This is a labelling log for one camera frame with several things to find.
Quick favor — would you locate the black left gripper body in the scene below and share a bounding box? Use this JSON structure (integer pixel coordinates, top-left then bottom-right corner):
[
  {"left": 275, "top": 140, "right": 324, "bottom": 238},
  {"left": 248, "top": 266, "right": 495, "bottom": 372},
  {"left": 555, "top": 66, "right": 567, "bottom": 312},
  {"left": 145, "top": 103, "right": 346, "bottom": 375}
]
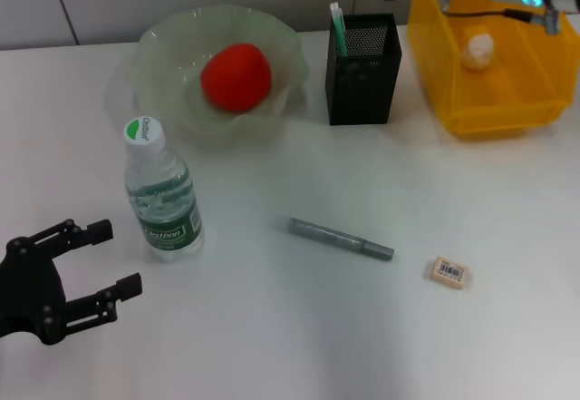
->
[{"left": 0, "top": 235, "right": 70, "bottom": 346}]

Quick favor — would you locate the grey marker pen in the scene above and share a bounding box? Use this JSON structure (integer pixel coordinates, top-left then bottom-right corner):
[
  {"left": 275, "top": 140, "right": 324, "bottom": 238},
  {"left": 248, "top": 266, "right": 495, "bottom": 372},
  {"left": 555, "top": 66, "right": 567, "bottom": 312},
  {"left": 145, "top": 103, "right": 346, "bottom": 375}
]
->
[{"left": 275, "top": 216, "right": 396, "bottom": 264}]

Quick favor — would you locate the orange knitted toy fruit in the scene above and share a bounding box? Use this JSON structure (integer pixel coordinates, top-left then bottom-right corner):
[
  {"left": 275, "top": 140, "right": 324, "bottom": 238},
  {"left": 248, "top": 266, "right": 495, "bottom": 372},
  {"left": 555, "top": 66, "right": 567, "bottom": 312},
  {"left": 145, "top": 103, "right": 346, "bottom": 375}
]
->
[{"left": 200, "top": 43, "right": 274, "bottom": 112}]

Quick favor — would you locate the black mesh pen holder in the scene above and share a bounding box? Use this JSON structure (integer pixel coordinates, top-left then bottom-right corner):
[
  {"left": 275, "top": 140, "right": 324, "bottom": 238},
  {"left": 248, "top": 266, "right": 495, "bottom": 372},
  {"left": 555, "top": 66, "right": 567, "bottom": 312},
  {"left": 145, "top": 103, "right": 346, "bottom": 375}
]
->
[{"left": 324, "top": 13, "right": 403, "bottom": 127}]

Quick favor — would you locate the beige eraser with barcode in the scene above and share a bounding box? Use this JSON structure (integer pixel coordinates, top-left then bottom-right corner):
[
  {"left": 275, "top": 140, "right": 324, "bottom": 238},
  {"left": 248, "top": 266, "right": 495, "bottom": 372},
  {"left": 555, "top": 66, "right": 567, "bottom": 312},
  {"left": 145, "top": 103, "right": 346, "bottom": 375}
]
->
[{"left": 424, "top": 256, "right": 473, "bottom": 292}]

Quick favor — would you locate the white paper ball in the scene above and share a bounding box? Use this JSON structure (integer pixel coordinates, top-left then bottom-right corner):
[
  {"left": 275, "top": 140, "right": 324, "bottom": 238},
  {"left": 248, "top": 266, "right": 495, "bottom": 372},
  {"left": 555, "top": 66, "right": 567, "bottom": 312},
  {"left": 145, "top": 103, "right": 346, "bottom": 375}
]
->
[{"left": 460, "top": 32, "right": 496, "bottom": 72}]

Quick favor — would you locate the clear green-label water bottle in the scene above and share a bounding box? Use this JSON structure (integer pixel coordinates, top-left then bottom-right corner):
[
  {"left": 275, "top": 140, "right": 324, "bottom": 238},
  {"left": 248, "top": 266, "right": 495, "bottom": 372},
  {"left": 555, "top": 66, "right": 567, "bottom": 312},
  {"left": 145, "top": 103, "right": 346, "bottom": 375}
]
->
[{"left": 122, "top": 116, "right": 206, "bottom": 264}]

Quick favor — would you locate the mint green pen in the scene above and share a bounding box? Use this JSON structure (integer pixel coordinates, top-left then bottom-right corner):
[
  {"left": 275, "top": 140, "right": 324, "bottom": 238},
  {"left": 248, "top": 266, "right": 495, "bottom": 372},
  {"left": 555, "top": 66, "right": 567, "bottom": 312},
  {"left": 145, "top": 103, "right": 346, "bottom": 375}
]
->
[{"left": 329, "top": 2, "right": 351, "bottom": 57}]

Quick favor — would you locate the translucent wavy glass fruit plate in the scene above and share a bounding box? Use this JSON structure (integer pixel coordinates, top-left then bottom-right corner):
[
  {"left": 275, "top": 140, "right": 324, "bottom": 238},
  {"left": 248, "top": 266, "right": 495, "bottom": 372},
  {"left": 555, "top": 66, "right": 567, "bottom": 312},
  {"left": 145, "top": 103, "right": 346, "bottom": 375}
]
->
[{"left": 108, "top": 5, "right": 312, "bottom": 148}]

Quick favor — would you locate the yellow plastic bin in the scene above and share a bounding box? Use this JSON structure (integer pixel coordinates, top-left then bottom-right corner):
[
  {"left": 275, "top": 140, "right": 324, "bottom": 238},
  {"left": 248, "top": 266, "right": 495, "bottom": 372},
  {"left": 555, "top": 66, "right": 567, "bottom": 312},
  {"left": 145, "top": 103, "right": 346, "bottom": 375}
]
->
[{"left": 406, "top": 0, "right": 580, "bottom": 141}]

